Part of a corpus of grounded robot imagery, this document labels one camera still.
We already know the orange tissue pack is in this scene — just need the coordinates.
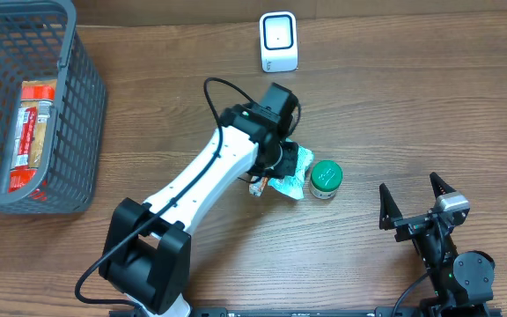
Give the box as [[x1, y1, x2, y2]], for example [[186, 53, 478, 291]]
[[248, 177, 267, 197]]

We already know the green lidded jar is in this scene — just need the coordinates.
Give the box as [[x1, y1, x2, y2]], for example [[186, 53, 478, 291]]
[[309, 160, 343, 200]]

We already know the grey plastic mesh basket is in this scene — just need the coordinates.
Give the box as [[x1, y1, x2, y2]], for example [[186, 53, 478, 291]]
[[0, 1, 107, 214]]

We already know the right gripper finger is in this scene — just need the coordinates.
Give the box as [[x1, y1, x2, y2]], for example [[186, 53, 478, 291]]
[[430, 172, 455, 199], [379, 183, 403, 230]]

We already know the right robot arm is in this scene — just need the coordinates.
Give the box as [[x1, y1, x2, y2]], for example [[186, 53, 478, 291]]
[[379, 173, 502, 317]]

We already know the teal wet wipes pack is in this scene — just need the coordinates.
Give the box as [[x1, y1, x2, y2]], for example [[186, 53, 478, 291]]
[[268, 145, 314, 200]]

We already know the red snack packet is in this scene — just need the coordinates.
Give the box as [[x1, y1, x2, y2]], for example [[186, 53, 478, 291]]
[[8, 80, 56, 192]]

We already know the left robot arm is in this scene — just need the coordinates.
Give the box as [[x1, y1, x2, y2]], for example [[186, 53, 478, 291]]
[[98, 84, 300, 316]]

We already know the white barcode scanner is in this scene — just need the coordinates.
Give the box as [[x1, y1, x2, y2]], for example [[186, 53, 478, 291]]
[[259, 11, 298, 73]]

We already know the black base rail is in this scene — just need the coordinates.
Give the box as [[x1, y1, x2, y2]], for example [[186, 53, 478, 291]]
[[108, 306, 502, 317]]

